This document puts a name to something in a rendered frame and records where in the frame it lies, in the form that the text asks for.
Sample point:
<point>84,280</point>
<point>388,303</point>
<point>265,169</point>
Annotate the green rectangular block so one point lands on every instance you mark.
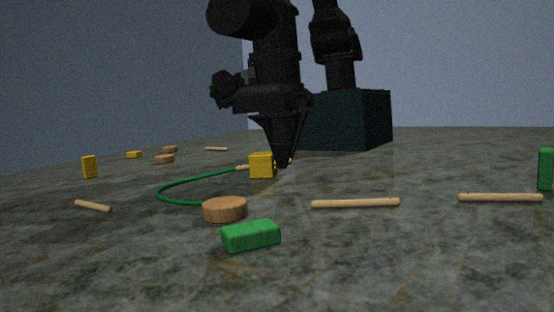
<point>250,236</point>
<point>545,168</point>

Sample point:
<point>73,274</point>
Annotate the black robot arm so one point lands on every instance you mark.
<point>263,21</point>

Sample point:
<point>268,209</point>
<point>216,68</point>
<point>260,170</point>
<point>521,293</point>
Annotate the round wooden button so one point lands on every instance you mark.
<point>225,209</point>

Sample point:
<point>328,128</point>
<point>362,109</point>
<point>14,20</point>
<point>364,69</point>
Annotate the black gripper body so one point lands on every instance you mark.
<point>279,89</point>

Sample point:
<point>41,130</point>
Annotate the green string with wooden stick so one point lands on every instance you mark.
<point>182,202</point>

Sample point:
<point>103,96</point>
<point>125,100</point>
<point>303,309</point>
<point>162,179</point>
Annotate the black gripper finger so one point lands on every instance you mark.
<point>302,119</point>
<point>280,130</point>

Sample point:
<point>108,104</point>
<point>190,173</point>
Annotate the small brown wooden disc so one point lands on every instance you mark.
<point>164,159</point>
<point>170,148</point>

